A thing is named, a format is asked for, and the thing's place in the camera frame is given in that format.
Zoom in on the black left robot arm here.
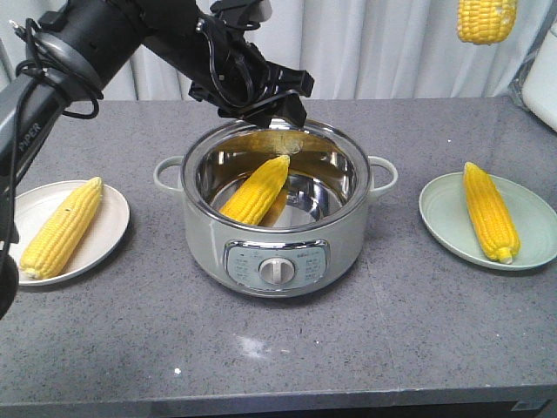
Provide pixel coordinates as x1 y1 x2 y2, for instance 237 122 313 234
1 1 314 311

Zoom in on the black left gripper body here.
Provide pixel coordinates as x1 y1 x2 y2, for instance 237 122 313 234
189 37 293 118

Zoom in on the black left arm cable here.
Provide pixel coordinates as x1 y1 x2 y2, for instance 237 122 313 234
8 17 105 119

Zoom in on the green electric cooking pot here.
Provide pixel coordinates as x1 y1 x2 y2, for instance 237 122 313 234
154 119 399 298

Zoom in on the yellow corn cob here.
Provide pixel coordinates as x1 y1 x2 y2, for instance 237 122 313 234
219 155 290 225
457 0 518 45
19 177 104 280
462 162 521 265

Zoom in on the grey curtain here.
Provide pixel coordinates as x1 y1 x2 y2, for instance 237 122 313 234
0 0 557 102

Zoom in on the light green plate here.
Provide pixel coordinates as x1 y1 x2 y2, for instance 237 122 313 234
419 172 556 271

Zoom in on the white plate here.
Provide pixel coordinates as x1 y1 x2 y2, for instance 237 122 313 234
10 180 130 287

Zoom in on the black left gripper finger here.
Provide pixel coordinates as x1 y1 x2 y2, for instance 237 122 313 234
241 102 283 128
262 70 314 128

